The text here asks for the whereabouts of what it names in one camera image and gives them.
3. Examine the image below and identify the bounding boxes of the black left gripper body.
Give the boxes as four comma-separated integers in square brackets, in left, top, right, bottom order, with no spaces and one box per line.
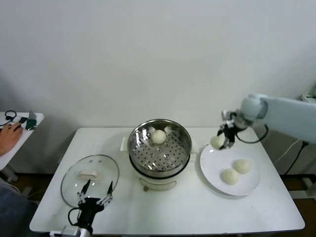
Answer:
[78,197,104,227]

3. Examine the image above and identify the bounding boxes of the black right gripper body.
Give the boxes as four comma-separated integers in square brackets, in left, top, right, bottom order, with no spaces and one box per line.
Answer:
[223,120,241,148]

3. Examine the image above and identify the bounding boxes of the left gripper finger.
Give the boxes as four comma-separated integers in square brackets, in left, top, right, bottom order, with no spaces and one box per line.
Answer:
[77,179,91,205]
[97,181,114,205]

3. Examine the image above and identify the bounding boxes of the white steamed baozi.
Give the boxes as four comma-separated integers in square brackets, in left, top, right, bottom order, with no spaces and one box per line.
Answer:
[233,159,252,175]
[220,168,240,185]
[151,129,166,145]
[209,135,226,151]

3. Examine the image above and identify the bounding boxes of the round glass pot lid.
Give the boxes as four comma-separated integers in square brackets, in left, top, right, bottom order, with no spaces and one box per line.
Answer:
[60,155,120,207]

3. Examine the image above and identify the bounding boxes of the perforated steel steamer basket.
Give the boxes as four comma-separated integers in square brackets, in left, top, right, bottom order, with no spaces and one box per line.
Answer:
[127,119,193,177]

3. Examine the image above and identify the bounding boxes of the person's bare hand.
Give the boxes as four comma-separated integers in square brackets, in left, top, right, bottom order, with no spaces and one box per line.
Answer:
[0,122,24,157]

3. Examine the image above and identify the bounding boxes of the white oval plate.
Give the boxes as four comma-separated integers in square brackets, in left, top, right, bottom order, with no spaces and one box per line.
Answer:
[199,141,261,197]

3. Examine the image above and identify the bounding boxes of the white electric cooking pot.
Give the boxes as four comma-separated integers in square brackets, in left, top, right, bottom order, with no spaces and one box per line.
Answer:
[120,137,199,192]

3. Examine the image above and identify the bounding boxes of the person's leg in jeans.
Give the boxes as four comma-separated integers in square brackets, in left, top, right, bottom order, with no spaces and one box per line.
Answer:
[0,177,38,237]

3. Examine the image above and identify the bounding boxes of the white side table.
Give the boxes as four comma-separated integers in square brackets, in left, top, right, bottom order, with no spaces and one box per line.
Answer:
[0,111,45,183]

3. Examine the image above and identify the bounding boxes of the green and grey gadget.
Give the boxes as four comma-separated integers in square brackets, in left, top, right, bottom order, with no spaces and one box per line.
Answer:
[25,111,39,131]

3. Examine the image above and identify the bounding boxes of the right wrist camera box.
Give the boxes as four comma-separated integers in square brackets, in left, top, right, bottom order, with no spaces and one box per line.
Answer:
[221,110,235,122]

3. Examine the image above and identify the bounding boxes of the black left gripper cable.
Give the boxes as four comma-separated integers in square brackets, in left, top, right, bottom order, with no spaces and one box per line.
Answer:
[68,207,82,227]

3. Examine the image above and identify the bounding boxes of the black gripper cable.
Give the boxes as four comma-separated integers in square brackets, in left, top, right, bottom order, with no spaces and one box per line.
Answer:
[236,123,270,144]
[68,207,82,227]

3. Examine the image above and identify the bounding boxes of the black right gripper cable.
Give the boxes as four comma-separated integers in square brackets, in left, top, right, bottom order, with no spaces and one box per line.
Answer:
[236,123,270,144]

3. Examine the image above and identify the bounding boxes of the white cable on floor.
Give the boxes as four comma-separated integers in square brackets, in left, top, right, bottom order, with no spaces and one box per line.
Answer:
[24,189,46,199]

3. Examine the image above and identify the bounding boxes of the white power cable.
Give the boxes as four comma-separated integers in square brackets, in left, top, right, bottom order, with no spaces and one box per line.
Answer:
[274,140,307,165]

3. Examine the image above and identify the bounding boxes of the black power cable with adapter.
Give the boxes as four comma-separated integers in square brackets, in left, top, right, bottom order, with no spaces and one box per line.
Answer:
[283,140,309,175]

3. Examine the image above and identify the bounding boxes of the thin black looped cable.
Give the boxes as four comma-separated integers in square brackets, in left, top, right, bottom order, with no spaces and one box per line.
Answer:
[0,111,18,128]

